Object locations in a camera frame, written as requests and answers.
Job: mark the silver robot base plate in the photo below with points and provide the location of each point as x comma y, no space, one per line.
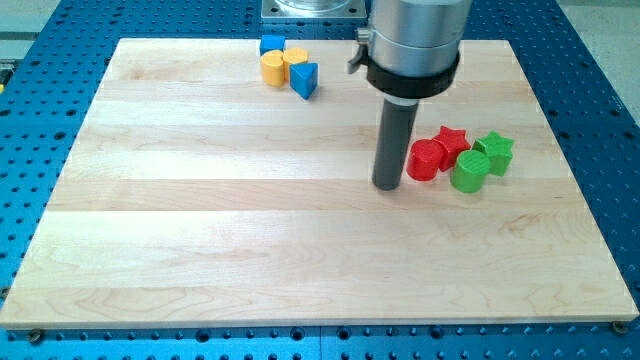
313,9

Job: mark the light wooden board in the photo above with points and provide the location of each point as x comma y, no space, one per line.
195,195

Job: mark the blue triangle block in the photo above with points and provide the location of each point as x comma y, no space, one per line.
303,79

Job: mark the green star block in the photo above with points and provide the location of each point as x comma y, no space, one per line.
498,149

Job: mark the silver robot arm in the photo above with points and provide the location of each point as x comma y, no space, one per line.
411,47

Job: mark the yellow hexagon block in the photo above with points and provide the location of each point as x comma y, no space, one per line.
293,56

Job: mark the red star block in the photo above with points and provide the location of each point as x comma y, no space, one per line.
452,142

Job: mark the yellow heart block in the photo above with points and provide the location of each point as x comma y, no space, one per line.
272,68

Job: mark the red cylinder block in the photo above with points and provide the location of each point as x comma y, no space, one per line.
424,160

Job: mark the green cylinder block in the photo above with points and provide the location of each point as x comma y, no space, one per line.
470,171

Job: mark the blue cube block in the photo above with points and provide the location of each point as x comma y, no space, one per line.
271,42

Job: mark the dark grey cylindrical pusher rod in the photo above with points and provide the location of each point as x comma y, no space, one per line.
395,131

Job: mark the blue perforated metal table plate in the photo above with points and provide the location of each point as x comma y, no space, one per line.
580,58

